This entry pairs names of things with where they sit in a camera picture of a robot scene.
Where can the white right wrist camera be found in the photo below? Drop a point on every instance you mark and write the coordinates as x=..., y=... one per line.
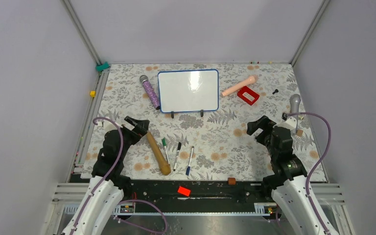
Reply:
x=290, y=123

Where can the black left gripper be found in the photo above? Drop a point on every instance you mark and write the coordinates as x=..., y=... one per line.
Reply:
x=141, y=128

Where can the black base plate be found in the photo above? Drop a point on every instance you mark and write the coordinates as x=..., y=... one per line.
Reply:
x=150, y=196

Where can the green whiteboard marker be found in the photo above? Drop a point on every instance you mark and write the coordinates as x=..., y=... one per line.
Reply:
x=166, y=150

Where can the purple glitter microphone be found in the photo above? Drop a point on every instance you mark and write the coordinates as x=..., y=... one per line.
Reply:
x=150, y=91

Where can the silver microphone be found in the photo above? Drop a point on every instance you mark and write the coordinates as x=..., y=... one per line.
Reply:
x=295, y=101

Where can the blue whiteboard marker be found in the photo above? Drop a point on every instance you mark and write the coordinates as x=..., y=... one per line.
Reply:
x=190, y=160

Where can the black whiteboard marker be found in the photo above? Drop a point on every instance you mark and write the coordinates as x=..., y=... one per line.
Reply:
x=177, y=156

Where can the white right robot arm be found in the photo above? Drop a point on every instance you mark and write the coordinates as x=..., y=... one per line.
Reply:
x=289, y=186

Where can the red rectangular frame block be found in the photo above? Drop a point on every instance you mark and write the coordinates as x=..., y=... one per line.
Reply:
x=248, y=95

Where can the brown small block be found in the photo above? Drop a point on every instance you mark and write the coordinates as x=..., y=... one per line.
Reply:
x=231, y=181

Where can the pink microphone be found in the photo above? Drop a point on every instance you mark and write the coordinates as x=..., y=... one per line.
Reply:
x=248, y=81

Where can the floral patterned table mat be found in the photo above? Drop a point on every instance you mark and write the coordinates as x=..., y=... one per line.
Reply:
x=222, y=149

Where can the teal corner clamp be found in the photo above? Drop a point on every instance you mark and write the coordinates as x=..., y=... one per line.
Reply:
x=102, y=67

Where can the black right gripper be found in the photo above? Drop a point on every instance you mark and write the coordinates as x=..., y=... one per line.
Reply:
x=264, y=123

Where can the wooden small cube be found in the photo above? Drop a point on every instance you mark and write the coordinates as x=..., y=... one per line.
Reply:
x=299, y=133

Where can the blue framed whiteboard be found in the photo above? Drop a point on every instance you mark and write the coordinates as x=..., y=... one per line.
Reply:
x=188, y=90

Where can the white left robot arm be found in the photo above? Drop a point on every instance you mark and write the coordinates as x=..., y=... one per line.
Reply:
x=107, y=186

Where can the red flat card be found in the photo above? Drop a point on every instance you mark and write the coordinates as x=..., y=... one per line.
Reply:
x=184, y=191

